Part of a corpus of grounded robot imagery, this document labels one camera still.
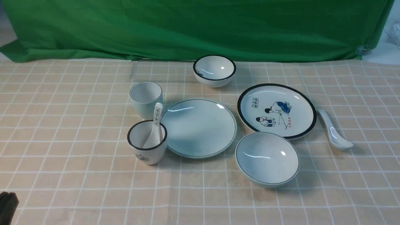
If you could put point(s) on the white spoon with print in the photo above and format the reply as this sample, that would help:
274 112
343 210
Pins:
155 136

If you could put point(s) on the plain white plate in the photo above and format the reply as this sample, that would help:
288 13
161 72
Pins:
199 128

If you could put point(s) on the beige checked tablecloth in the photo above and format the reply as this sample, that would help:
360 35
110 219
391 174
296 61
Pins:
64 150

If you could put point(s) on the plain white ceramic spoon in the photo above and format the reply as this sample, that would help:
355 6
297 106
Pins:
334 137

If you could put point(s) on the plain white ceramic cup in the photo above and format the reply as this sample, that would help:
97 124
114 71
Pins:
144 97

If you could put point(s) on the wide white bowl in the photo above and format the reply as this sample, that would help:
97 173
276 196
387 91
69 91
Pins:
267 159

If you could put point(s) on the metal binder clip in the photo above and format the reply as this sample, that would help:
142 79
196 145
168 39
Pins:
362 50

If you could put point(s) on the black-rimmed white cup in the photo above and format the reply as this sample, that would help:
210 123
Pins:
138 135

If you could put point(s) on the small black-rimmed white bowl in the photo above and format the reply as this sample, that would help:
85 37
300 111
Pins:
214 70

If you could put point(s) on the green backdrop cloth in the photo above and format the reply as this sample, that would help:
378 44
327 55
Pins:
243 30

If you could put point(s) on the black object at corner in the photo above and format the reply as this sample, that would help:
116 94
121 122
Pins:
8 205

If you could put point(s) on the black-rimmed illustrated plate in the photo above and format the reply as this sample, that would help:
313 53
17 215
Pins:
277 109

